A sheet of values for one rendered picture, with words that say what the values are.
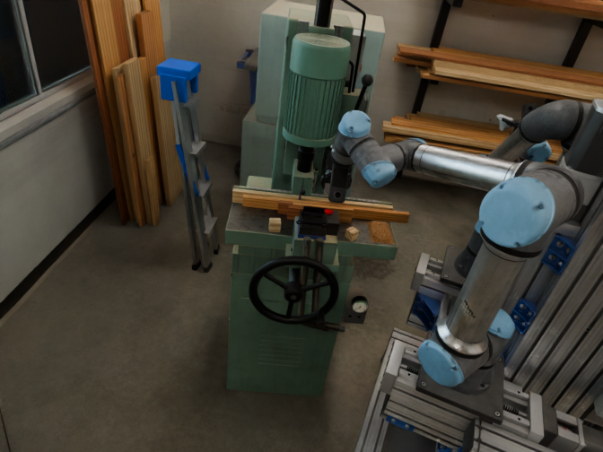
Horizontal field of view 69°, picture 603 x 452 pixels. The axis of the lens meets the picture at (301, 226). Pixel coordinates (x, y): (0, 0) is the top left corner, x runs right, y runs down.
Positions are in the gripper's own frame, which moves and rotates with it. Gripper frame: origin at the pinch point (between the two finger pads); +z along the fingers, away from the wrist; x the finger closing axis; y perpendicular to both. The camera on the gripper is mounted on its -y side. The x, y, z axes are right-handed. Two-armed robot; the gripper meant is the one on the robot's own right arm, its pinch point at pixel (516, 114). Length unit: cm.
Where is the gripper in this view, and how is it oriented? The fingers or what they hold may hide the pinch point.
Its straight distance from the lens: 208.4
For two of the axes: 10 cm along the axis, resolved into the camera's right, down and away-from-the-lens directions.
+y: 0.1, 8.3, 5.6
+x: 9.9, 0.7, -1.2
